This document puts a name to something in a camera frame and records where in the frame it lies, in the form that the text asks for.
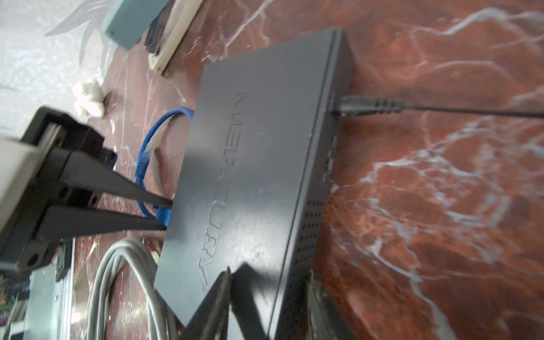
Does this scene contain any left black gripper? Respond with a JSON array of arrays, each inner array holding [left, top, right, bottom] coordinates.
[[1, 106, 173, 272]]

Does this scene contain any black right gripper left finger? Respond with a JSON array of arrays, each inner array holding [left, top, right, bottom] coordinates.
[[179, 267, 232, 340]]

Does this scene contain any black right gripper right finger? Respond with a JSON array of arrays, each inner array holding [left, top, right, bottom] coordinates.
[[307, 276, 359, 340]]

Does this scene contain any blue cable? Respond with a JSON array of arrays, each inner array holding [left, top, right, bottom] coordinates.
[[135, 105, 196, 228]]

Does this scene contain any dark grey network switch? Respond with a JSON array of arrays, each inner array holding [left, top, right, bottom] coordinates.
[[154, 28, 354, 339]]

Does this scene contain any black power adapter with cable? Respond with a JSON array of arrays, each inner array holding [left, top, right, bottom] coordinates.
[[333, 95, 543, 119]]

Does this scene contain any white plush toy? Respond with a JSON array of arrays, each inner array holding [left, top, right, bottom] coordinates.
[[72, 79, 106, 118]]

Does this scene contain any grey phone slab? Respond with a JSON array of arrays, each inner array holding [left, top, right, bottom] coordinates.
[[103, 0, 205, 75]]

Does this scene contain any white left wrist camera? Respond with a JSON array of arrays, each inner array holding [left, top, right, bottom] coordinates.
[[1, 135, 46, 231]]

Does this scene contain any grey ethernet cable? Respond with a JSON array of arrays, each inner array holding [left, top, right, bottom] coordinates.
[[84, 237, 179, 340]]

